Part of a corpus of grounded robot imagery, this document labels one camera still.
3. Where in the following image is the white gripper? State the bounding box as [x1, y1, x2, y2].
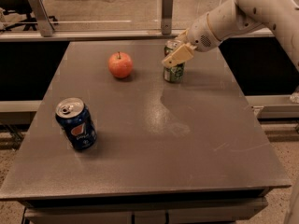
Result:
[162, 13, 221, 68]

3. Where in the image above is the green soda can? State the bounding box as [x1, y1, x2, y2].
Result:
[164, 39, 184, 83]

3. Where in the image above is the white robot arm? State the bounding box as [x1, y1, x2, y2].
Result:
[162, 0, 299, 70]

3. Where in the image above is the blue pepsi can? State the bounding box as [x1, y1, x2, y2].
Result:
[55, 98, 97, 150]

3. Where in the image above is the red apple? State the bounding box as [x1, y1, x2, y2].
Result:
[108, 51, 133, 78]

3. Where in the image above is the grey table drawer front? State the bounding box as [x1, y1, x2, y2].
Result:
[24, 197, 268, 224]

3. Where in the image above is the black office chair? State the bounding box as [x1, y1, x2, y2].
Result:
[0, 0, 59, 32]

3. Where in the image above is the middle metal bracket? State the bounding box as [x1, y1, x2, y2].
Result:
[161, 0, 173, 35]

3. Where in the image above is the metal bracket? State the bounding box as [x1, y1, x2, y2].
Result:
[28, 0, 54, 37]
[161, 0, 173, 35]

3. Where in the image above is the left metal bracket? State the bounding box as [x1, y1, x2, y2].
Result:
[28, 0, 54, 37]

